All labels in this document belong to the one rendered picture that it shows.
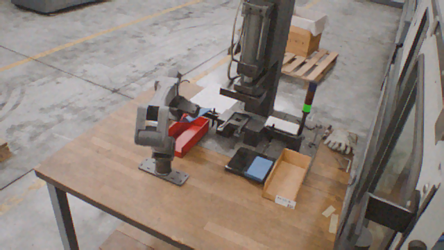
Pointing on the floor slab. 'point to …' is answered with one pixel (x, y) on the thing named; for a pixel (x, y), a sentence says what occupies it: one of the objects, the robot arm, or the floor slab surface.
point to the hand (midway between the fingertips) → (180, 118)
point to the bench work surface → (186, 194)
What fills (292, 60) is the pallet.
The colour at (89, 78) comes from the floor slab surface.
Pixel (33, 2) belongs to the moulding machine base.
